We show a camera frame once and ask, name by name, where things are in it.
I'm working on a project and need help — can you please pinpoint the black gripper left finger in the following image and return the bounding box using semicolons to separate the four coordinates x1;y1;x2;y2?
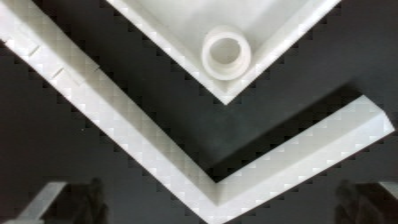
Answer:
13;178;111;224

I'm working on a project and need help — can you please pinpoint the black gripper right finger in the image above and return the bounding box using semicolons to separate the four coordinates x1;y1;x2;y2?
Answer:
334;181;398;224

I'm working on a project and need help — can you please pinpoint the white square tabletop tray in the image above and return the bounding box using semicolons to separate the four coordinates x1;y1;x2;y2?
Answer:
107;0;342;103

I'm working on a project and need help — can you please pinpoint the white U-shaped fence wall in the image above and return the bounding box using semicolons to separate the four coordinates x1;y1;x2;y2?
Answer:
0;0;395;224

